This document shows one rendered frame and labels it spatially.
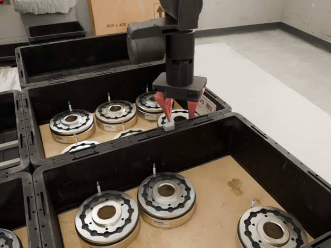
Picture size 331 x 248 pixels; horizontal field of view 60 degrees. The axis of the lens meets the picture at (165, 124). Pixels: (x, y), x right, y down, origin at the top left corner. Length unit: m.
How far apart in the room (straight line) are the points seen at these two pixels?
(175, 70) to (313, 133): 0.59
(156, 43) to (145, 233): 0.33
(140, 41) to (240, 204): 0.34
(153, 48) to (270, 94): 0.75
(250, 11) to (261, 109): 3.28
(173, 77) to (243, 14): 3.70
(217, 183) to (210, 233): 0.12
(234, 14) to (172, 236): 3.82
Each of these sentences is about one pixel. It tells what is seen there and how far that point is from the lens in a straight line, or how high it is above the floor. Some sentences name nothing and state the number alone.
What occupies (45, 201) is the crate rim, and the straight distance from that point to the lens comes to 0.45.
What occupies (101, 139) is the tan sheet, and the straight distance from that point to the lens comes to 0.70.
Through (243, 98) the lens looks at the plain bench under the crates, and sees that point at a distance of 1.14.
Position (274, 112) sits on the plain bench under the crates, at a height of 0.70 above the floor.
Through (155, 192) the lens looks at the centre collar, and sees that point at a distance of 0.51.
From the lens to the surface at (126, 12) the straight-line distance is 3.41.
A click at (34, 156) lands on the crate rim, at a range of 0.53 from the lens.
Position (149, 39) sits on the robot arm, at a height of 1.08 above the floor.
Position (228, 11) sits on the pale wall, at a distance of 4.11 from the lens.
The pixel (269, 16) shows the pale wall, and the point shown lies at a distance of 4.50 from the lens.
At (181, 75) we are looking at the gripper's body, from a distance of 0.57.
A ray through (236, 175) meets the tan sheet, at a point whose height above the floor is 0.83.
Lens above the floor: 1.25
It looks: 35 degrees down
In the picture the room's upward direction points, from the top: straight up
